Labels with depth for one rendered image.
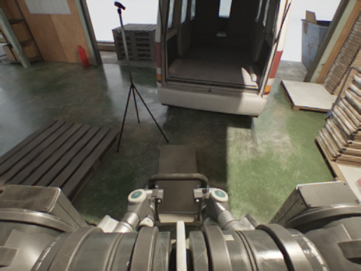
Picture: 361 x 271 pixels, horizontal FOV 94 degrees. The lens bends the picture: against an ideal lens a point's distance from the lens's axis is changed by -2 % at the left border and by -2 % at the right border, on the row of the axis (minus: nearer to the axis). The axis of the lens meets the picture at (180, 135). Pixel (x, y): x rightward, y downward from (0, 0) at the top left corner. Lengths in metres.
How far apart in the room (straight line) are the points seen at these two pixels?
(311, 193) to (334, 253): 0.08
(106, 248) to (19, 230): 0.12
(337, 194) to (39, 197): 0.45
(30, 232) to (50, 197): 0.05
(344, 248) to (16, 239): 0.39
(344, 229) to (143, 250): 0.25
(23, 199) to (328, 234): 0.42
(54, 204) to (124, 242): 0.13
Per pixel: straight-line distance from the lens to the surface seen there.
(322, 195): 0.35
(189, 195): 1.60
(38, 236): 0.31
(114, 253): 0.25
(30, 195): 0.35
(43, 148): 2.63
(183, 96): 2.38
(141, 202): 0.83
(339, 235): 0.31
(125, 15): 6.73
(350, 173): 2.62
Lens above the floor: 1.57
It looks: 40 degrees down
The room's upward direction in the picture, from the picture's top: 1 degrees clockwise
